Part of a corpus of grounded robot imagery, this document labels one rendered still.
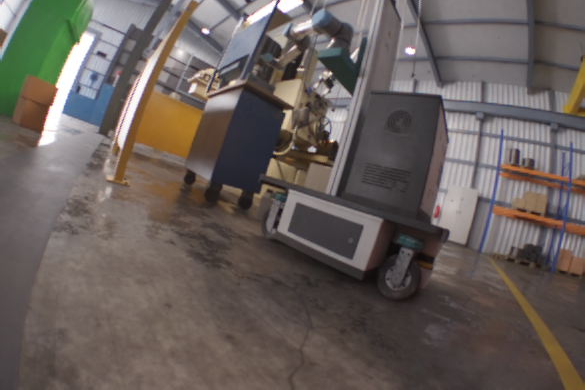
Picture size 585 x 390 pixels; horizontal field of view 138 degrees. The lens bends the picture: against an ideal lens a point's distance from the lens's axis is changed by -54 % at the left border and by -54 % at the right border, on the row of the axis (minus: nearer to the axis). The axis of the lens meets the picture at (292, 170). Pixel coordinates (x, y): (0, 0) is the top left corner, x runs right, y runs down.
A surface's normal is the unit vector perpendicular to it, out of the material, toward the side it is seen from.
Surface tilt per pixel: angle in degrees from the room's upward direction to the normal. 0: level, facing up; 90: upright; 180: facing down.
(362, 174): 90
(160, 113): 90
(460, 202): 90
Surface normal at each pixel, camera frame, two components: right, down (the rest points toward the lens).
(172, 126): 0.67, 0.17
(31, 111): 0.95, 0.30
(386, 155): -0.61, -0.25
